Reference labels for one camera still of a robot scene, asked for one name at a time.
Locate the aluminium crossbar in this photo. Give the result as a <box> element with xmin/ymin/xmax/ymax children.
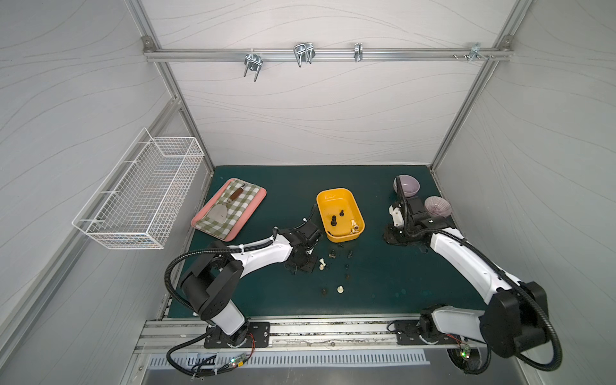
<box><xmin>144</xmin><ymin>46</ymin><xmax>514</xmax><ymax>63</ymax></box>

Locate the right black conduit cable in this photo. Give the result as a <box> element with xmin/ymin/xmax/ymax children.
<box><xmin>413</xmin><ymin>227</ymin><xmax>563</xmax><ymax>372</ymax></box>

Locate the purple ribbed bowl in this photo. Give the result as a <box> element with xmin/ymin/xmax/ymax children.
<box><xmin>424</xmin><ymin>196</ymin><xmax>452</xmax><ymax>218</ymax></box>

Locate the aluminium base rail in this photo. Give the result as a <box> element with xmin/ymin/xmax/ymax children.
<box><xmin>134</xmin><ymin>313</ymin><xmax>530</xmax><ymax>355</ymax></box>

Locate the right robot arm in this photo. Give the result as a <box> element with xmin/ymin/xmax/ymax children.
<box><xmin>383</xmin><ymin>176</ymin><xmax>556</xmax><ymax>358</ymax></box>

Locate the metal hook clamp left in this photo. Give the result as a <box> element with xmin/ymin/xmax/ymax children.
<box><xmin>243</xmin><ymin>52</ymin><xmax>263</xmax><ymax>82</ymax></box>

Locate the metal bracket right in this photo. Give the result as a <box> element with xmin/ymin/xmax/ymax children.
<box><xmin>452</xmin><ymin>43</ymin><xmax>496</xmax><ymax>63</ymax></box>

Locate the metal hook clamp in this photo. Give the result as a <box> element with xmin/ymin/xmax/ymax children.
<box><xmin>243</xmin><ymin>52</ymin><xmax>263</xmax><ymax>82</ymax></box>
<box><xmin>293</xmin><ymin>43</ymin><xmax>315</xmax><ymax>67</ymax></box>

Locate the white wire basket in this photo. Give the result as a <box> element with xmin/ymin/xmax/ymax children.
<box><xmin>72</xmin><ymin>128</ymin><xmax>204</xmax><ymax>250</ymax></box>

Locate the purple bowl upright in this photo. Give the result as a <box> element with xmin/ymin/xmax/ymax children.
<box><xmin>393</xmin><ymin>175</ymin><xmax>420</xmax><ymax>198</ymax></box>

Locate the left black conduit cable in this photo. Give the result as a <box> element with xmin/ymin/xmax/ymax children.
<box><xmin>164</xmin><ymin>240</ymin><xmax>275</xmax><ymax>314</ymax></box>

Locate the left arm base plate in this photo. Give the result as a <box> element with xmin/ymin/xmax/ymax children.
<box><xmin>204</xmin><ymin>320</ymin><xmax>271</xmax><ymax>349</ymax></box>

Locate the metal spatula wooden handle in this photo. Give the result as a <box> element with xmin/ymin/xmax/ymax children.
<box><xmin>206</xmin><ymin>184</ymin><xmax>246</xmax><ymax>223</ymax></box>

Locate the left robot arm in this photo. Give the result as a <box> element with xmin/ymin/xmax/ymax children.
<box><xmin>178</xmin><ymin>221</ymin><xmax>322</xmax><ymax>337</ymax></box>

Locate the black conduit cable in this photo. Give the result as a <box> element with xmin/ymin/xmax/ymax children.
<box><xmin>164</xmin><ymin>240</ymin><xmax>275</xmax><ymax>314</ymax></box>
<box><xmin>413</xmin><ymin>227</ymin><xmax>563</xmax><ymax>372</ymax></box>

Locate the metal ring clamp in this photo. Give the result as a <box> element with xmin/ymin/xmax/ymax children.
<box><xmin>354</xmin><ymin>43</ymin><xmax>364</xmax><ymax>63</ymax></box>

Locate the green checkered cloth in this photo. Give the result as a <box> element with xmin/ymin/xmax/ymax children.
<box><xmin>196</xmin><ymin>179</ymin><xmax>261</xmax><ymax>240</ymax></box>

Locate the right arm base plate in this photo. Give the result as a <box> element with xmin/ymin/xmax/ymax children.
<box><xmin>387</xmin><ymin>318</ymin><xmax>460</xmax><ymax>346</ymax></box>

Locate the white vent strip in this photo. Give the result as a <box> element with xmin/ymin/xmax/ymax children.
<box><xmin>173</xmin><ymin>349</ymin><xmax>430</xmax><ymax>369</ymax></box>

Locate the yellow plastic storage box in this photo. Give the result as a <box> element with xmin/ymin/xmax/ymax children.
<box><xmin>316</xmin><ymin>188</ymin><xmax>366</xmax><ymax>243</ymax></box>

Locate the metal hook clamp middle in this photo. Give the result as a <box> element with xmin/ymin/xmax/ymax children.
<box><xmin>293</xmin><ymin>43</ymin><xmax>315</xmax><ymax>67</ymax></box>

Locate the pink tray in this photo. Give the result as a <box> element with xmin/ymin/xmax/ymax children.
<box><xmin>190</xmin><ymin>177</ymin><xmax>268</xmax><ymax>242</ymax></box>

